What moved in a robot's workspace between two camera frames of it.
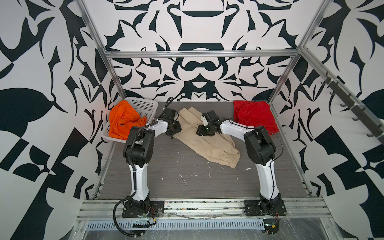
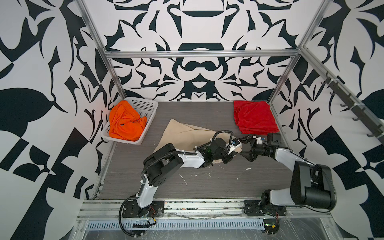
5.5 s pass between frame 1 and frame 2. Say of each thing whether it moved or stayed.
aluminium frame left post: stayed
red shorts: stayed
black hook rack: stayed
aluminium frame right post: stayed
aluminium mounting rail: stayed
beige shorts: moved
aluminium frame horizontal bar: stayed
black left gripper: moved
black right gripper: moved
